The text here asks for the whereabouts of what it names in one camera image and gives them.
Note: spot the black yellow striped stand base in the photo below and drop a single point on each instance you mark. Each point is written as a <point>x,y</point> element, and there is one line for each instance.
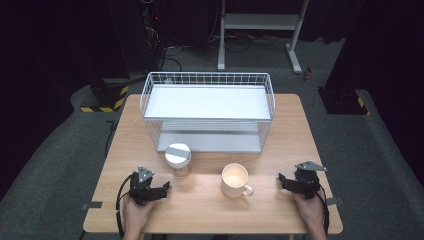
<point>110,100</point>

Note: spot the grey tape strip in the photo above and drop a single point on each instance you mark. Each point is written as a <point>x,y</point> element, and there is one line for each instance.
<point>334,201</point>
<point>92,205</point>

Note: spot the black stand base yellow mark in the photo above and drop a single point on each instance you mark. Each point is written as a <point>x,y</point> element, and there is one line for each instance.
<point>343,101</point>

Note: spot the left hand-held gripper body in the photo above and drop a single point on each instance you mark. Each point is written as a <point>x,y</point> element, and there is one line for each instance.
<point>141,188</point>

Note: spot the person's left hand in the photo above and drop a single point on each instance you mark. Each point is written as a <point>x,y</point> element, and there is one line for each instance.
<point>136,215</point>

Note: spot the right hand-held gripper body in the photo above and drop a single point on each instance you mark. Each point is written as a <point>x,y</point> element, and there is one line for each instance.
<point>307,181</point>

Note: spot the white metal stand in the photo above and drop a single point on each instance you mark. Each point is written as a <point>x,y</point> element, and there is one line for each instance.
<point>260,21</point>

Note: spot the cream ceramic mug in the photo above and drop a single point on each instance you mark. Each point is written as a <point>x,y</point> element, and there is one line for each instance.
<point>234,181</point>

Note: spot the person's right hand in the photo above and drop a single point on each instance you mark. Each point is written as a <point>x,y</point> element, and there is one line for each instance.
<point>310,210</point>

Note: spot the small red object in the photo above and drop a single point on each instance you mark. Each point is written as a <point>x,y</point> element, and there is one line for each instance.
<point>308,74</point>

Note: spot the glass jar with white lid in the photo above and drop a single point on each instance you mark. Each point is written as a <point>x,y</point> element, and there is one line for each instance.
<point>178,156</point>

